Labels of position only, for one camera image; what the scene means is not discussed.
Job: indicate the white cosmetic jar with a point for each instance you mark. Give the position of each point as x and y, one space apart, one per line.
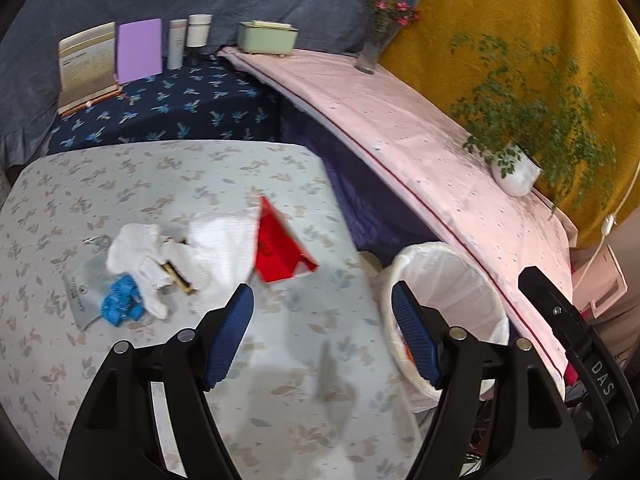
198 30

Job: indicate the black gold cigarette box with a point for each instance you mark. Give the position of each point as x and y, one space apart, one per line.
179 279

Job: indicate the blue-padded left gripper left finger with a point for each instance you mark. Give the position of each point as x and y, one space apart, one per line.
115 436

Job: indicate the white textured paper towel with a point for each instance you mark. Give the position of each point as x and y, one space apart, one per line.
217 254

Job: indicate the white tissue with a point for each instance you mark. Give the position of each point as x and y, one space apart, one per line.
137 250

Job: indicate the pink dotted cloth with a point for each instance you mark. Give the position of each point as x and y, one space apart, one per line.
416 150

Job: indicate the green plant in white pot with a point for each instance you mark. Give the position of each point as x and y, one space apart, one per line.
533 104

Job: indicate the mustard yellow cloth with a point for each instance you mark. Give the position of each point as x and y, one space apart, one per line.
598 33

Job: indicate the pink appliance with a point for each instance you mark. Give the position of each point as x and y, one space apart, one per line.
597 286

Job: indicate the red paper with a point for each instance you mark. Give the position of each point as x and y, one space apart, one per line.
279 255

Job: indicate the navy floral cloth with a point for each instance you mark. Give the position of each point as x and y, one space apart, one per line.
211 101

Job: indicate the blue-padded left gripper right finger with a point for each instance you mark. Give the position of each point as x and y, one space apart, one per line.
530 435

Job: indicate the glass vase with pink flowers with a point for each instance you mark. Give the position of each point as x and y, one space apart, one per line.
386 17

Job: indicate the white cosmetic tube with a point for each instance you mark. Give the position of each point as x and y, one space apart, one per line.
176 42

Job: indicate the grey face mask pouch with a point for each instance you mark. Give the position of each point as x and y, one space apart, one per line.
89 283

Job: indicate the purple notebook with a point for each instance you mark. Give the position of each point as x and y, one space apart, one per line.
139 50

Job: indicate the green tissue box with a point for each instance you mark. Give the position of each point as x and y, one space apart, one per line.
259 37

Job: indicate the blue wrapper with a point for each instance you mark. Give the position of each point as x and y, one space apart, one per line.
123 302

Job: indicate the blue grey backdrop cloth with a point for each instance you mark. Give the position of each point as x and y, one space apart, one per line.
29 49

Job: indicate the white lined trash bin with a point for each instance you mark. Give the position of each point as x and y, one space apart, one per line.
443 278

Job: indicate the rabbit print light tablecloth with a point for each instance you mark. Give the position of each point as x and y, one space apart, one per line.
312 392

